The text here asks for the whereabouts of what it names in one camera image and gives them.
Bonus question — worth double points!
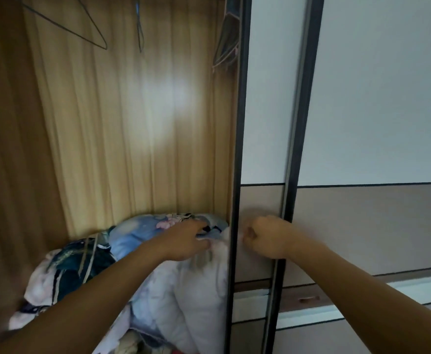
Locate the wooden wardrobe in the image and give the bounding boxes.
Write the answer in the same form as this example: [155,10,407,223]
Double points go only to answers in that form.
[0,0,431,354]

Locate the pale pink blanket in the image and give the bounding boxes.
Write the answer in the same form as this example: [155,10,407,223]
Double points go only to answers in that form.
[8,248,61,330]

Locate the person's right forearm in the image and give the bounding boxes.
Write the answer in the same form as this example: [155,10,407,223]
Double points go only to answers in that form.
[293,239,431,354]

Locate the blue wire hanger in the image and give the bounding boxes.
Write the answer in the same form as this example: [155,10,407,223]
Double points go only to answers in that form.
[135,0,145,54]
[18,0,108,51]

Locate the blue printed quilt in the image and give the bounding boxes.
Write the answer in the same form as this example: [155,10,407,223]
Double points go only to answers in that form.
[108,212,229,262]

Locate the person's left forearm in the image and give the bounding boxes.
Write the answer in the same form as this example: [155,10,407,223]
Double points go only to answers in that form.
[0,243,168,354]

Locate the person's left hand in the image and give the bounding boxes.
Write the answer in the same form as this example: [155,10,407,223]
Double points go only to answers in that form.
[147,219,212,262]

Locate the bunch of grey hangers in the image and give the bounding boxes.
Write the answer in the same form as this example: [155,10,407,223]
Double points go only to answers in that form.
[211,0,242,72]

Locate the white quilt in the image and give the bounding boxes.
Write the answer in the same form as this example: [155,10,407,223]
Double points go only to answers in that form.
[130,232,233,354]

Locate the person's right hand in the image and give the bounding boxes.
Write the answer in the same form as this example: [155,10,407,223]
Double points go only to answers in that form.
[241,215,320,260]

